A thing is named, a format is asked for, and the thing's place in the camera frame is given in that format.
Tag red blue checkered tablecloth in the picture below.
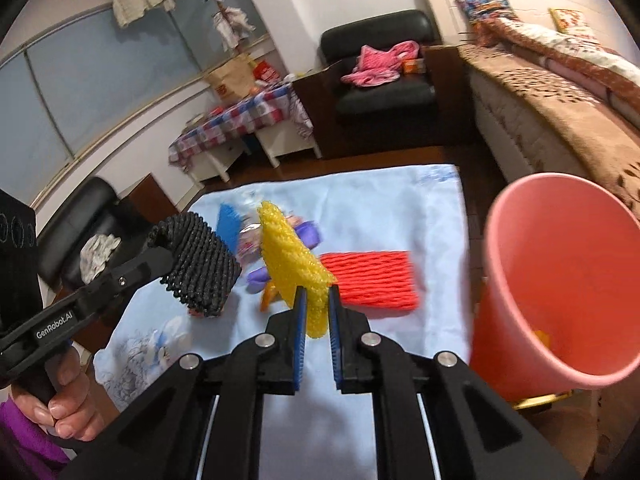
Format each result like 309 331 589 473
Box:
168 82 314 167

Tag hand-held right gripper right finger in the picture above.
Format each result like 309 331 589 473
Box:
328 285 581 480

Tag white side table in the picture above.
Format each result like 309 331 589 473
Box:
187 139 252 184
254 119 323 169

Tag white crumpled cloth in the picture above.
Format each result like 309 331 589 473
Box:
80 234 123 284

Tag black leather armchair wooden sides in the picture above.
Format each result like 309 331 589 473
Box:
292 9 481 161

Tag black foam fruit net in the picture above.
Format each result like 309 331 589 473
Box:
148 211 243 319

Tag red foam fruit net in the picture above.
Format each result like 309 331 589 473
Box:
318 250 420 317

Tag pink plastic bucket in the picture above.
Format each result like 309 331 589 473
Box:
470 172 640 404

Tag large window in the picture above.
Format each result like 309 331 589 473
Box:
0 0 282 211

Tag person's left hand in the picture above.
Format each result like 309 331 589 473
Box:
10 345 103 443

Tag light blue floral cloth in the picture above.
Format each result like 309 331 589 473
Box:
92 163 476 480

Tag pink dotted clothing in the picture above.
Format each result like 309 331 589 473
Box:
341 41 421 89

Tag blue foam fruit net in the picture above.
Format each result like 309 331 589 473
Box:
216 202 251 256

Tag purple plastic wrapper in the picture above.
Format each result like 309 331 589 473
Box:
247 220 321 295

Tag colourful cartoon pillow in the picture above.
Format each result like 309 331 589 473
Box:
454 0 521 27

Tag red and white dotted quilt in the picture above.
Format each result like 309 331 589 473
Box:
475 15 640 127

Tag yellow foam fruit net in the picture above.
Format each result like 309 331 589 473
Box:
257 201 337 339

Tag floral hanging garment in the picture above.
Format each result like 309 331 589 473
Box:
212 5 256 52

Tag brown paper bag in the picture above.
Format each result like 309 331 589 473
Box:
206 54 259 101

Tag yellow plastic piece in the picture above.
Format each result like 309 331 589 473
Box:
514 389 572 412

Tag person's left forearm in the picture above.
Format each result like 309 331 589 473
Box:
0 394 71 480

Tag yellow flowered pillow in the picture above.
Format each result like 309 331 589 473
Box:
548 7 599 39

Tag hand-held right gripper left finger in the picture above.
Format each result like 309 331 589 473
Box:
60 286 308 480

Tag red box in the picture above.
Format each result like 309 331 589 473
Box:
254 61 281 86

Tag brown leaf-pattern blanket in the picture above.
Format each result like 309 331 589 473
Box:
457 42 640 221

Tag silver pink snack wrapper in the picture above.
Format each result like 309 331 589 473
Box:
235 196 264 267

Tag white bed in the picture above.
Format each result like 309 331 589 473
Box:
415 0 640 241

